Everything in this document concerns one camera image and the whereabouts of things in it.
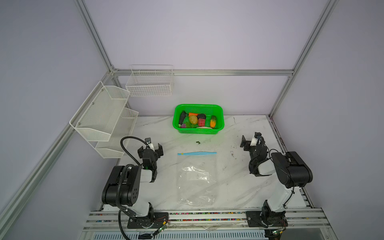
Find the white toy radish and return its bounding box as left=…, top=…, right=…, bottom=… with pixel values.
left=196, top=126, right=213, bottom=130

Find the clear zip top bag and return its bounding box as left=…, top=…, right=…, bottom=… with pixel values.
left=177, top=152, right=218, bottom=207

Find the yellow toy potato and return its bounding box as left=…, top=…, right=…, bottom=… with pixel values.
left=189, top=115, right=199, bottom=125

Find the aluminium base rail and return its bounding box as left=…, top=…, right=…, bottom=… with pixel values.
left=80, top=208, right=337, bottom=240

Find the dark toy eggplant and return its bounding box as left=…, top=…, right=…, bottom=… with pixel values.
left=178, top=111, right=188, bottom=127

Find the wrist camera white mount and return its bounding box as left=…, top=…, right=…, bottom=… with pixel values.
left=145, top=138, right=155, bottom=151
left=250, top=136, right=259, bottom=147

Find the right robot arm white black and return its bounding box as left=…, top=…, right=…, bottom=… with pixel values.
left=240, top=132, right=313, bottom=231

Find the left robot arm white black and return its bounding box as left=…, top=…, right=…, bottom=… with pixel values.
left=102, top=144, right=164, bottom=229

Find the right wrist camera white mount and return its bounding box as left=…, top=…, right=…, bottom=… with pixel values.
left=250, top=136, right=259, bottom=147

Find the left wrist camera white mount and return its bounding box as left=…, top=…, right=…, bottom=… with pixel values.
left=145, top=138, right=155, bottom=151

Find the orange yellow toy corn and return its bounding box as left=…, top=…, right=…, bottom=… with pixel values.
left=210, top=115, right=217, bottom=129

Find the white wire wall basket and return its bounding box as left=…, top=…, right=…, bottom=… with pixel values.
left=126, top=65, right=174, bottom=97

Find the white mesh two-tier shelf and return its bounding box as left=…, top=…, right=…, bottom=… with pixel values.
left=69, top=82, right=139, bottom=159

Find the green plastic basket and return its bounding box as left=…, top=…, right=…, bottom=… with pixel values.
left=173, top=104, right=225, bottom=135

